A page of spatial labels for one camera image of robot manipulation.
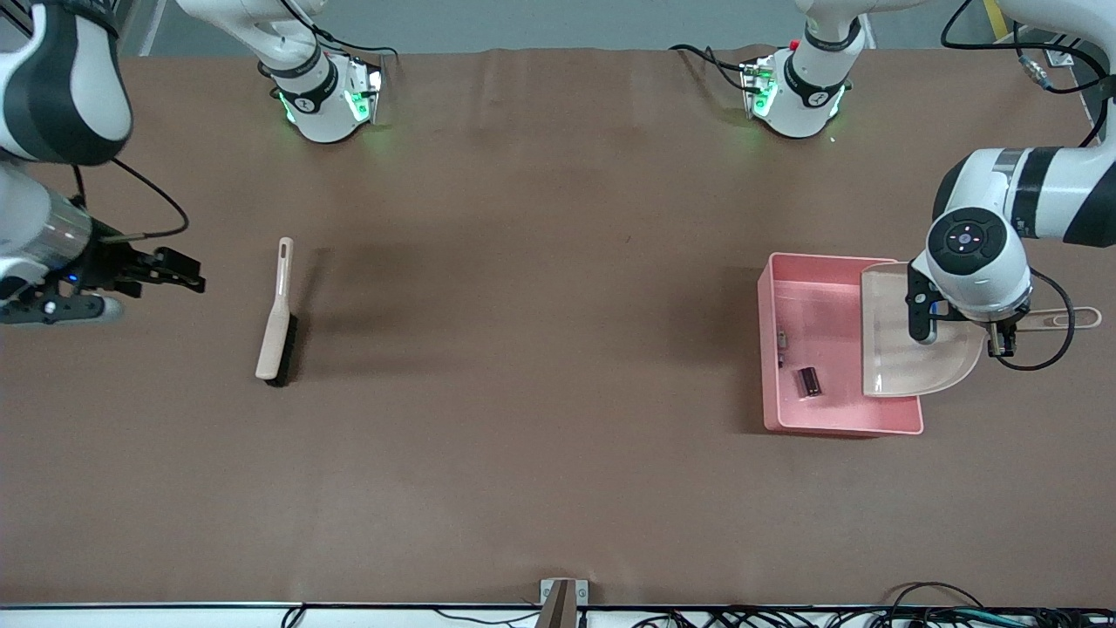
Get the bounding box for beige plastic dustpan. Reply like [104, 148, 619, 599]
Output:
[861, 262, 1102, 399]

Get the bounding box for white table edge rail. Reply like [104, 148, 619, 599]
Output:
[0, 604, 1116, 628]

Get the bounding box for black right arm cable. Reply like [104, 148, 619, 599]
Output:
[71, 157, 190, 242]

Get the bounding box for black cable bundle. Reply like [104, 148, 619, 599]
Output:
[632, 606, 1116, 628]

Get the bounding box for black looped cable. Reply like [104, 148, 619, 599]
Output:
[882, 582, 988, 625]

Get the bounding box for pink plastic bin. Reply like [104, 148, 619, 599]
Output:
[757, 252, 925, 436]

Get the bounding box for metal base connector plate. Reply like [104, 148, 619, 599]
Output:
[347, 57, 385, 125]
[741, 57, 779, 119]

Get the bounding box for large table cover mat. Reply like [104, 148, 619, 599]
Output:
[0, 44, 1116, 607]

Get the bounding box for black base cable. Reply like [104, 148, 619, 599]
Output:
[310, 29, 400, 64]
[669, 43, 751, 92]

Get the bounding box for metal table edge bracket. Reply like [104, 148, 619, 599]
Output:
[536, 578, 589, 628]

